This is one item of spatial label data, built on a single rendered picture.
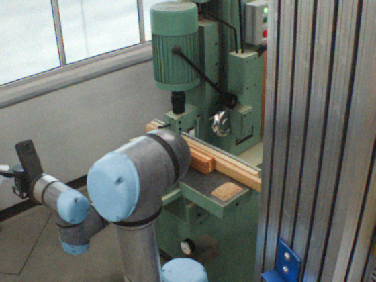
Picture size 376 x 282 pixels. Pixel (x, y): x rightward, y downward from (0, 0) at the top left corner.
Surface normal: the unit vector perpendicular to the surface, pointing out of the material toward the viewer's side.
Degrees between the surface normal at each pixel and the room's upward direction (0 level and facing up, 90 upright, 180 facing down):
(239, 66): 90
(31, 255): 1
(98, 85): 90
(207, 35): 90
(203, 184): 0
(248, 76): 90
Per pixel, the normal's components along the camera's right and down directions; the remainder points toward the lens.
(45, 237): -0.04, -0.87
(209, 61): 0.68, 0.34
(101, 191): -0.65, 0.28
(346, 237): 0.40, 0.44
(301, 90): -0.92, 0.23
